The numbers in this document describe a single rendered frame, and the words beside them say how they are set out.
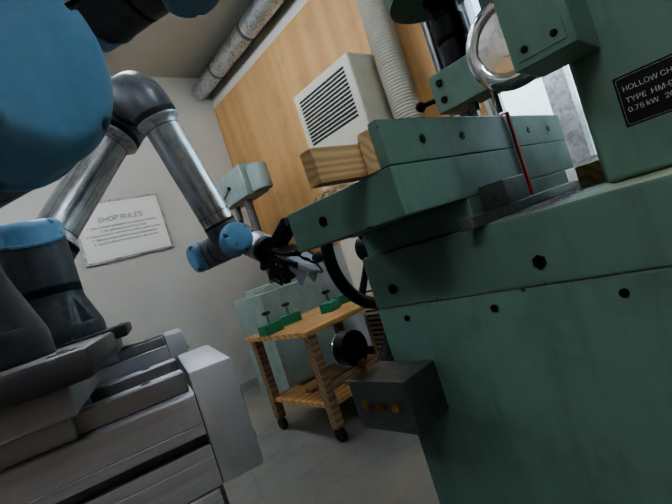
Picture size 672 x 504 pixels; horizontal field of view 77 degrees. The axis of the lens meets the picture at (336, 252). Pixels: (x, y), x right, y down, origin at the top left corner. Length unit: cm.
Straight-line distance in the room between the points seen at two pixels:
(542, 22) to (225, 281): 341
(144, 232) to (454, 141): 316
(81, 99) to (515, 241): 47
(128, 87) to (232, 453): 85
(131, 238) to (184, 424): 324
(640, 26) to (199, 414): 61
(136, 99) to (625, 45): 86
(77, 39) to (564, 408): 61
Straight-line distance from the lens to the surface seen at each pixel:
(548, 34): 57
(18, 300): 41
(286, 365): 286
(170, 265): 361
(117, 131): 112
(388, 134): 51
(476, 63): 67
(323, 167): 47
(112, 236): 354
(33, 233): 89
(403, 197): 49
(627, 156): 63
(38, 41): 31
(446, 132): 61
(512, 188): 63
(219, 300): 371
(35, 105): 29
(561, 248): 55
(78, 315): 88
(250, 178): 288
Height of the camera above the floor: 83
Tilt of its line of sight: level
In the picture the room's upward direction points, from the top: 18 degrees counter-clockwise
